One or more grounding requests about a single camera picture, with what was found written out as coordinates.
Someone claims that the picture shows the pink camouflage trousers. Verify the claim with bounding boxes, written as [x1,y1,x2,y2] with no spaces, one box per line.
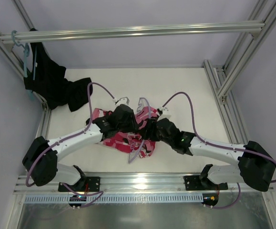
[86,104,159,158]

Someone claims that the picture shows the lilac clothes hanger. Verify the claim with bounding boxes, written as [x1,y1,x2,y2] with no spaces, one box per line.
[128,97,159,164]

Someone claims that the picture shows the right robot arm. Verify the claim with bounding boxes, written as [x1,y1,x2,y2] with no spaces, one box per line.
[139,110,276,192]

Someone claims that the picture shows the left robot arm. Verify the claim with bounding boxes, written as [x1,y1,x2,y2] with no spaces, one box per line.
[22,97,138,189]

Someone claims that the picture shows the light blue clothes hanger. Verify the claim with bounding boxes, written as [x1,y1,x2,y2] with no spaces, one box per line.
[10,30,38,101]

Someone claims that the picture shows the black garment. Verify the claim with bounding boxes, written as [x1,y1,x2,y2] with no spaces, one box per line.
[24,42,92,112]

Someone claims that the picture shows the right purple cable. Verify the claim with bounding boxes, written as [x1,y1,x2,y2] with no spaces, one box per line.
[160,91,276,210]

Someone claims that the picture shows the purple cable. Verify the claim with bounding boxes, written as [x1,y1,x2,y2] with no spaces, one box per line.
[26,82,118,208]
[160,91,276,210]

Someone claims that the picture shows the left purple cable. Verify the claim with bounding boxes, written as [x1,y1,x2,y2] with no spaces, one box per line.
[26,82,118,208]

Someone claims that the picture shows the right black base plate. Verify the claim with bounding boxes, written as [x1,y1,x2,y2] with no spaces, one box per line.
[183,175,228,191]

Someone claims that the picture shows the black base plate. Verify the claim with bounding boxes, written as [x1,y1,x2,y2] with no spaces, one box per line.
[65,176,101,192]
[183,175,228,191]

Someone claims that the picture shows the slotted grey cable duct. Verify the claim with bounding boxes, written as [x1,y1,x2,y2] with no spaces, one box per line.
[24,193,204,205]

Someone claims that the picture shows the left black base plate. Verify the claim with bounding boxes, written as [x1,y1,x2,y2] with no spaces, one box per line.
[65,176,101,192]

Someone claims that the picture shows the aluminium right frame rail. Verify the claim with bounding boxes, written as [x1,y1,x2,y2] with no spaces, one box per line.
[203,0,276,143]

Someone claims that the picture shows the aluminium hanging rail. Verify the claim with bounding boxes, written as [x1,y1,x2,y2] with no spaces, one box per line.
[0,20,265,44]

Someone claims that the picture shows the aluminium left frame post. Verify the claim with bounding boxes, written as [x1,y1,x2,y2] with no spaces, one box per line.
[0,0,50,134]

